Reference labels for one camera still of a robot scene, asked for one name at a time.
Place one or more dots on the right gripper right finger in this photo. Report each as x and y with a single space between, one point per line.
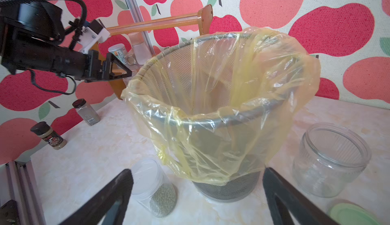
284 201

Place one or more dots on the short clear jar with beans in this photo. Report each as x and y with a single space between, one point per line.
152 188

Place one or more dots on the white bottle on shelf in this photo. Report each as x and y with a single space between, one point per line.
140 48

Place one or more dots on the green jar lid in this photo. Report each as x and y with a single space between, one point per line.
350 214

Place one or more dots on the grey bin with yellow bag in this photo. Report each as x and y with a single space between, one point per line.
219 107

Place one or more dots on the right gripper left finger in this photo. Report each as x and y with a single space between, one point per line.
108 206

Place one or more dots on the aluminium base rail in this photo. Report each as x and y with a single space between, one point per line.
20 200

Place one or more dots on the white printed cup on shelf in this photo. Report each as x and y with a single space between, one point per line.
119 50

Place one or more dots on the left aluminium frame post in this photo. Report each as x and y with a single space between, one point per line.
137 17

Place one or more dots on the dark lid jar by wall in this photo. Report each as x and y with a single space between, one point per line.
87 113

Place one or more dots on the orange wooden shelf rack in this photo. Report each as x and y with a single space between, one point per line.
164 28

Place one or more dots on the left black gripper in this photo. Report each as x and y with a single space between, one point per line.
111 69

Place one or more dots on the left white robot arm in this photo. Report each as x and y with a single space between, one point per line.
33 37

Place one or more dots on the glass jar with mung beans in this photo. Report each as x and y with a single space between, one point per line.
330 157

